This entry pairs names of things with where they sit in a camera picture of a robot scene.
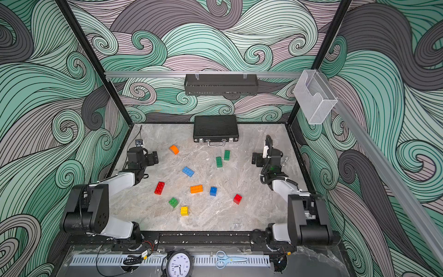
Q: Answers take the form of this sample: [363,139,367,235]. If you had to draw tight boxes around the white analog clock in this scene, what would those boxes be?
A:
[166,250,194,277]

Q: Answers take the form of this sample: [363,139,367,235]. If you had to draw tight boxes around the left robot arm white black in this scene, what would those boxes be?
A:
[60,147,159,240]

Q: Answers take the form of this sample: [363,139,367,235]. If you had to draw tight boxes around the light green square lego brick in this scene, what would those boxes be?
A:
[168,197,179,208]

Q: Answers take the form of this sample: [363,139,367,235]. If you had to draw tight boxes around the black hard case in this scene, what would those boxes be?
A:
[193,115,239,143]

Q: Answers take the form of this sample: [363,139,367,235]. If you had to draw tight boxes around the light blue long lego brick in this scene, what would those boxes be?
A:
[182,167,195,177]

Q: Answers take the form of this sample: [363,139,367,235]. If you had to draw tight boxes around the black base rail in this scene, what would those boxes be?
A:
[68,229,340,253]

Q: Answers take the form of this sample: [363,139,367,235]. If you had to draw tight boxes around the blue square lego brick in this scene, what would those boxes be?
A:
[210,187,217,196]

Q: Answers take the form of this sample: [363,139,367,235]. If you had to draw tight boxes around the orange half-round block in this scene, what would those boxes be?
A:
[169,145,180,155]

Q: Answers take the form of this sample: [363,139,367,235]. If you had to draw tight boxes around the clear plastic wall holder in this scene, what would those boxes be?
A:
[294,69,338,125]

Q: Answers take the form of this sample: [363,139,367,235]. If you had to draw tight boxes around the red square lego brick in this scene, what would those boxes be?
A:
[233,194,242,205]

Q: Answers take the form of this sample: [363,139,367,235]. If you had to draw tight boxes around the orange lego brick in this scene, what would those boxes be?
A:
[190,185,203,194]

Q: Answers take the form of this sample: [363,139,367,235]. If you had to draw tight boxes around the green long lego brick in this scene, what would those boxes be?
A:
[216,157,223,168]
[224,150,231,160]

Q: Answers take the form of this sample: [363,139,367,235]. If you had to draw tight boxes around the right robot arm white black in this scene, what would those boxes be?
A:
[251,148,333,246]

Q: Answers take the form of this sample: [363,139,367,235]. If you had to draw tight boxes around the light blue scissors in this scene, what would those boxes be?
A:
[216,250,247,269]

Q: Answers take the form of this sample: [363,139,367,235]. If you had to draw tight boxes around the yellow square lego brick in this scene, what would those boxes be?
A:
[180,206,189,217]

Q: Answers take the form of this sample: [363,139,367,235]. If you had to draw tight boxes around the red long lego brick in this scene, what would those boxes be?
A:
[154,182,165,195]

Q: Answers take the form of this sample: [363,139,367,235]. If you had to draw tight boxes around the black wall shelf tray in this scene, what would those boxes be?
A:
[184,74,258,96]

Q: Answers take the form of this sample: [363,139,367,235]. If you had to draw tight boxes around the white perforated cable strip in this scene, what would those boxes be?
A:
[69,254,271,268]

